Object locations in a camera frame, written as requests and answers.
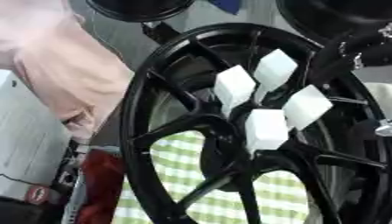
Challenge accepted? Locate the white pin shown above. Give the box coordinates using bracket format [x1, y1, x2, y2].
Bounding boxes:
[280, 84, 336, 132]
[243, 108, 291, 159]
[251, 48, 300, 105]
[211, 64, 259, 118]

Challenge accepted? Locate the pale grey case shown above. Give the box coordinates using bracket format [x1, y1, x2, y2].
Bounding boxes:
[0, 69, 74, 206]

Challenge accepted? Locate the person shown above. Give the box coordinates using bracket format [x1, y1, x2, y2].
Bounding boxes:
[0, 0, 135, 144]

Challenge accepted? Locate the black round object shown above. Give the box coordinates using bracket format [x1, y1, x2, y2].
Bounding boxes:
[84, 0, 198, 24]
[274, 0, 392, 45]

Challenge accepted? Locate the red bag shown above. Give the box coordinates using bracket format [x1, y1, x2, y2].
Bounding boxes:
[74, 148, 128, 224]

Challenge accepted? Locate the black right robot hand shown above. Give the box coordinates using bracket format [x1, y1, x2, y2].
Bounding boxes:
[309, 22, 392, 138]

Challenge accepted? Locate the black spoked wheel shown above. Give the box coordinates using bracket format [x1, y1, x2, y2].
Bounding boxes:
[117, 22, 392, 224]

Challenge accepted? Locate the blue object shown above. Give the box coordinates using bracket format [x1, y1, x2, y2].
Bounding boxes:
[205, 0, 245, 16]

